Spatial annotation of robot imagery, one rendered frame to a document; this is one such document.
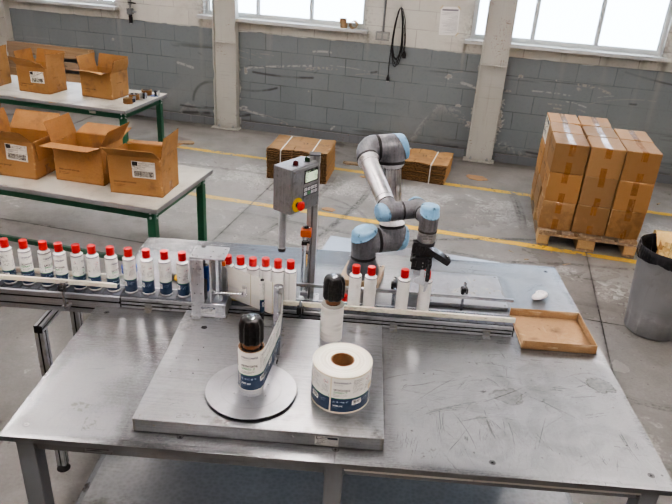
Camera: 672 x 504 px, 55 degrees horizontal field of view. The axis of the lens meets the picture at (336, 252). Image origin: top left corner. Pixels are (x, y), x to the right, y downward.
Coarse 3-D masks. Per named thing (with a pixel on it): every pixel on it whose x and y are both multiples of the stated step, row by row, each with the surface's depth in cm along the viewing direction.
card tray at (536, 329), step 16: (528, 320) 281; (544, 320) 282; (560, 320) 283; (576, 320) 284; (528, 336) 270; (544, 336) 270; (560, 336) 271; (576, 336) 272; (592, 336) 266; (576, 352) 261; (592, 352) 261
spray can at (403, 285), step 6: (402, 270) 263; (408, 270) 263; (402, 276) 263; (408, 276) 264; (402, 282) 263; (408, 282) 264; (402, 288) 265; (408, 288) 265; (396, 294) 268; (402, 294) 266; (408, 294) 267; (396, 300) 269; (402, 300) 267; (396, 306) 270; (402, 306) 268
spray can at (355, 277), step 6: (354, 264) 265; (354, 270) 264; (354, 276) 264; (360, 276) 265; (354, 282) 265; (360, 282) 266; (354, 288) 266; (360, 288) 268; (348, 294) 269; (354, 294) 267; (348, 300) 270; (354, 300) 268
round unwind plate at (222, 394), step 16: (224, 368) 229; (272, 368) 230; (208, 384) 220; (224, 384) 220; (272, 384) 222; (288, 384) 222; (208, 400) 213; (224, 400) 213; (240, 400) 213; (256, 400) 214; (272, 400) 214; (288, 400) 215; (240, 416) 206; (256, 416) 207
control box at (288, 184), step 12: (300, 156) 263; (276, 168) 251; (288, 168) 248; (300, 168) 251; (276, 180) 253; (288, 180) 249; (300, 180) 252; (276, 192) 256; (288, 192) 251; (300, 192) 255; (276, 204) 258; (288, 204) 253; (312, 204) 263
